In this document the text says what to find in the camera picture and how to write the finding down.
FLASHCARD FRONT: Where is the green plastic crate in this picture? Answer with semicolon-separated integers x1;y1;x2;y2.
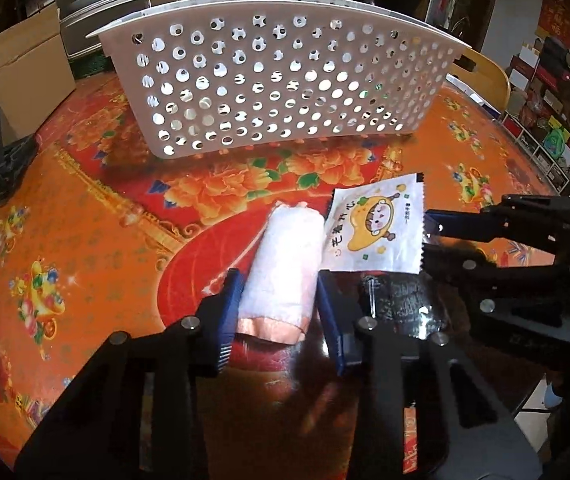
71;51;113;80

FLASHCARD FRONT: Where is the white cartoon print packet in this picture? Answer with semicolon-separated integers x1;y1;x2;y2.
322;171;426;276

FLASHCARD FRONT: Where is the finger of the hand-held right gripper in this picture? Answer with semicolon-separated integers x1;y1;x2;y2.
419;241;506;311
424;207;506;246

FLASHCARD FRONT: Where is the white perforated plastic basket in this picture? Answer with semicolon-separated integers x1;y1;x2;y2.
85;0;473;159

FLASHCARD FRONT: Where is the black metal bracket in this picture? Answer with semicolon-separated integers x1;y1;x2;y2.
0;107;38;207

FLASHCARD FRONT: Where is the wooden chair back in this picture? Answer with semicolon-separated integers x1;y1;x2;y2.
447;47;512;113

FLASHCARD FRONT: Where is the pink towel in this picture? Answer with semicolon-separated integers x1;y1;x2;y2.
235;201;326;346

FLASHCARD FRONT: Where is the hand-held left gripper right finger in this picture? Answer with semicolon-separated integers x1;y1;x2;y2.
316;270;542;480

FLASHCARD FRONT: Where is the red wall poster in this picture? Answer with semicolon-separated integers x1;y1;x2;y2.
539;0;570;47

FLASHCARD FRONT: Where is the brown cardboard box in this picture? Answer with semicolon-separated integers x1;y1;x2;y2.
0;2;78;148

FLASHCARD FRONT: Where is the red floral tablecloth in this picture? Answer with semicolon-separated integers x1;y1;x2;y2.
0;71;570;480

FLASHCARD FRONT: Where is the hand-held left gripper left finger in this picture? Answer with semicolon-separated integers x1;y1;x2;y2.
15;269;244;480

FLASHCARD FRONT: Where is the shelf of assorted boxes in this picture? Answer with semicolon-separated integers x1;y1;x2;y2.
500;35;570;196

